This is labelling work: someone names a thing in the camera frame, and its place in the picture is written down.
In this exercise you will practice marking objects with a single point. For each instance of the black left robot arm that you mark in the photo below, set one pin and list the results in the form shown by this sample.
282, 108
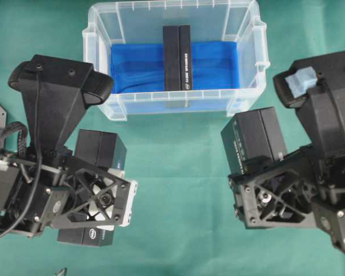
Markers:
12, 140

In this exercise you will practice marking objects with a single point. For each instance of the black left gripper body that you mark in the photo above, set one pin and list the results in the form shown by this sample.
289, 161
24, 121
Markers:
62, 192

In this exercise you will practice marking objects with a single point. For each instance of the black realsense box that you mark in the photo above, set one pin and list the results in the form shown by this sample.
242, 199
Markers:
253, 139
99, 192
177, 58

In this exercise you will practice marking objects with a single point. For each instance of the small metal object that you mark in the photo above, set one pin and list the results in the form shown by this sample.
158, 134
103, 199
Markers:
62, 272

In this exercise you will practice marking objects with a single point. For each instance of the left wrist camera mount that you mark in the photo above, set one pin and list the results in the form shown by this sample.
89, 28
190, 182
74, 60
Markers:
56, 94

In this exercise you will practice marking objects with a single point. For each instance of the blue cloth in case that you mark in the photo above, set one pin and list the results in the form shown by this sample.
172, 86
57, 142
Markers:
139, 68

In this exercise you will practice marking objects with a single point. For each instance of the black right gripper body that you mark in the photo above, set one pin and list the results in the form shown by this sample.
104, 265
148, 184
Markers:
277, 195

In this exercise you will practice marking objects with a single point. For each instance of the green table cloth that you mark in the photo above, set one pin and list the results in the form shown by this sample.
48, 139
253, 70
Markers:
183, 221

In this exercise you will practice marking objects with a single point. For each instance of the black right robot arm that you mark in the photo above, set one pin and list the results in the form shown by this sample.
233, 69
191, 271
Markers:
329, 205

